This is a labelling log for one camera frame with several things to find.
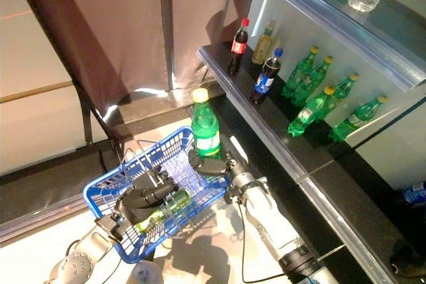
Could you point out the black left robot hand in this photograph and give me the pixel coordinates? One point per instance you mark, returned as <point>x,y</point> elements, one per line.
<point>139,202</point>

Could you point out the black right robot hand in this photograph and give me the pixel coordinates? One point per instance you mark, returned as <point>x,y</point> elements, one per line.
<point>213,166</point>

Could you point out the blue plastic shopping basket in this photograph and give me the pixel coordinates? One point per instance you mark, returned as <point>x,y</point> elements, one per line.
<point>96,209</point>

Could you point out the silver left robot leg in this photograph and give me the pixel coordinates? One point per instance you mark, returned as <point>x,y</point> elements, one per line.
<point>146,274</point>

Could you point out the dark brown plinth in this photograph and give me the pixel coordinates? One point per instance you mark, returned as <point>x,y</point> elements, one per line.
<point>149,111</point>

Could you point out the cola bottle blue label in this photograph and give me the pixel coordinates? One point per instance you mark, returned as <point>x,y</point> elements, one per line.
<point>264,81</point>
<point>414,194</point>

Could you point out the cola bottle red label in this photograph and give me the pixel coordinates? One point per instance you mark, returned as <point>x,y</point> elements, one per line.
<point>239,48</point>

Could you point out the small yellow tea bottle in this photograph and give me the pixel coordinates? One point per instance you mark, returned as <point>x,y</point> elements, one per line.
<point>263,48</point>

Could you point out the white shelf end panel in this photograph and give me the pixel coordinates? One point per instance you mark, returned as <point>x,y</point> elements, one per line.
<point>33,114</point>

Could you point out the dark metal pole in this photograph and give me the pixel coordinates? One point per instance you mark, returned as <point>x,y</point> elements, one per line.
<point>166,31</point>

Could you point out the brown fabric backdrop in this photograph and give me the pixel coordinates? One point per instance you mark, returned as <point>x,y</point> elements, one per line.
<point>116,31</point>

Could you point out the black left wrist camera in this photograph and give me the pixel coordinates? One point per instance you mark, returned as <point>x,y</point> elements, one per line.
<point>110,225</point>

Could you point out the black metal frame bar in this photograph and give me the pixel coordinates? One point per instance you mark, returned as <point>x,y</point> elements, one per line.
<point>87,124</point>

